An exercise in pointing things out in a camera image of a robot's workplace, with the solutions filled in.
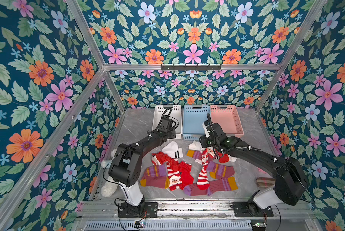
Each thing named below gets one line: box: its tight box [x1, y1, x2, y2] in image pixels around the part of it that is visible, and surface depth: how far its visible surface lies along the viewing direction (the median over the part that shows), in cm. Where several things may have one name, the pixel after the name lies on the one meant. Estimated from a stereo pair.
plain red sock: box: [152, 152, 194, 191], surface depth 88 cm
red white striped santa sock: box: [196, 149, 214, 191], surface depth 85 cm
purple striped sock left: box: [139, 164, 170, 190], surface depth 85 cm
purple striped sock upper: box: [192, 150, 203, 160], surface depth 93 cm
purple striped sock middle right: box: [206, 161, 235, 179], surface depth 88 cm
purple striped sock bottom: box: [183, 177, 239, 197], surface depth 82 cm
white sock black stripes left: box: [161, 140, 184, 159], surface depth 97 cm
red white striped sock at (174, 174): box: [166, 158, 183, 192], surface depth 86 cm
